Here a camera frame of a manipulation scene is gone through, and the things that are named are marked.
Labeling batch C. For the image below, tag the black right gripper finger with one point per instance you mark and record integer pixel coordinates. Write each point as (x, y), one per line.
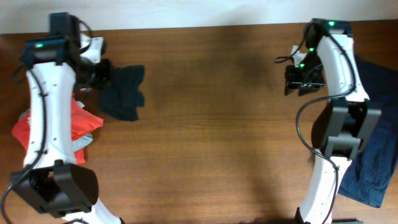
(308, 89)
(289, 88)

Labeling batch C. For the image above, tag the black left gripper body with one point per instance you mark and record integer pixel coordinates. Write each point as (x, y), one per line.
(101, 74)

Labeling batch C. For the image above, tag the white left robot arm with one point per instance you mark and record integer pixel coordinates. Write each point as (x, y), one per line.
(51, 181)

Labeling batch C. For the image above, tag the blue folded garment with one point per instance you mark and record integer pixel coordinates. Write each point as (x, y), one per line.
(368, 177)

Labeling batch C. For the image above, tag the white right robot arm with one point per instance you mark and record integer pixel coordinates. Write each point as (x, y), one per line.
(344, 127)

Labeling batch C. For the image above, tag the black t-shirt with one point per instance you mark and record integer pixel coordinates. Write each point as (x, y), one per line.
(122, 98)

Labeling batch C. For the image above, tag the red folded t-shirt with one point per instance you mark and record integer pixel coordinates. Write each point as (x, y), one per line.
(77, 130)

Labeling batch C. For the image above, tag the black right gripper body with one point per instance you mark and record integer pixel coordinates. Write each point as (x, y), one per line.
(308, 72)

